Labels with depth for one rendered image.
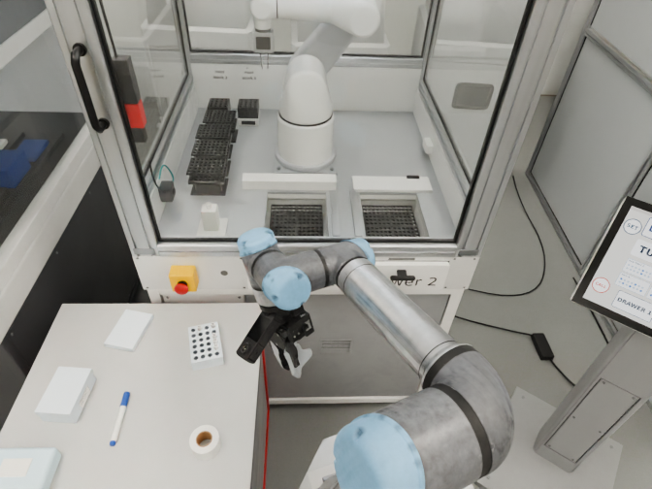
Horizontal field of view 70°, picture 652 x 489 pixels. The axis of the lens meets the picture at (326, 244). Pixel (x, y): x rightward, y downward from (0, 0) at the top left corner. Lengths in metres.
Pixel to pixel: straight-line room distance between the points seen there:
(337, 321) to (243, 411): 0.50
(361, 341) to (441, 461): 1.20
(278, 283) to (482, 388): 0.37
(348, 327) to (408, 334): 0.96
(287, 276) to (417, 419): 0.35
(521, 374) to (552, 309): 0.50
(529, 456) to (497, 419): 1.61
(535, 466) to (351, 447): 1.68
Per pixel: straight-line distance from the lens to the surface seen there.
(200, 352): 1.36
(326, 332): 1.67
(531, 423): 2.28
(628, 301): 1.44
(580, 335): 2.74
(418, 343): 0.69
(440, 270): 1.44
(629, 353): 1.67
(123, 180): 1.27
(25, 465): 1.33
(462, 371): 0.63
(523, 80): 1.16
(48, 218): 1.75
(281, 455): 2.06
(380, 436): 0.55
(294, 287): 0.80
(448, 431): 0.57
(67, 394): 1.38
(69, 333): 1.57
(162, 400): 1.35
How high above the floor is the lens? 1.91
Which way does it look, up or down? 43 degrees down
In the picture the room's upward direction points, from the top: 3 degrees clockwise
